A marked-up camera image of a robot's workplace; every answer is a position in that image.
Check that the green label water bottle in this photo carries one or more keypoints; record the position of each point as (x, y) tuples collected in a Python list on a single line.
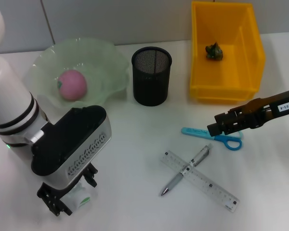
[(82, 199)]

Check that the green plastic wrapper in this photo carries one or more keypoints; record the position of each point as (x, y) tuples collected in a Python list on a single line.
[(214, 51)]

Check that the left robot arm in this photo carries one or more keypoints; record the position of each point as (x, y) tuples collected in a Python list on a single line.
[(7, 91)]

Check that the blue scissors with sheath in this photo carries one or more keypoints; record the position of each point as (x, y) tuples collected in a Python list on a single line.
[(195, 132)]

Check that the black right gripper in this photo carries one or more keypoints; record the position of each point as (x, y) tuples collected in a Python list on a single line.
[(267, 110)]

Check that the yellow plastic storage bin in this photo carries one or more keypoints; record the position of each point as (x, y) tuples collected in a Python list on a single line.
[(231, 79)]

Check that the pink peach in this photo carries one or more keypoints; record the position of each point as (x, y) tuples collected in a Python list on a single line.
[(73, 85)]

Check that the transparent plastic ruler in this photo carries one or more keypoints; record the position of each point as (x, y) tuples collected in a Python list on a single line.
[(214, 190)]

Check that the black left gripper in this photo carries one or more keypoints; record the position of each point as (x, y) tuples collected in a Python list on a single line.
[(48, 192)]

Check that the silver retractable pen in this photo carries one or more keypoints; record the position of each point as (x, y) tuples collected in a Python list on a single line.
[(175, 179)]

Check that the black mesh pen holder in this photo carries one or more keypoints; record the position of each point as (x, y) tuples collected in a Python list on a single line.
[(150, 89)]

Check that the green wavy glass fruit plate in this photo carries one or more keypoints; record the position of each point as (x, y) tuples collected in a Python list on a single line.
[(98, 67)]

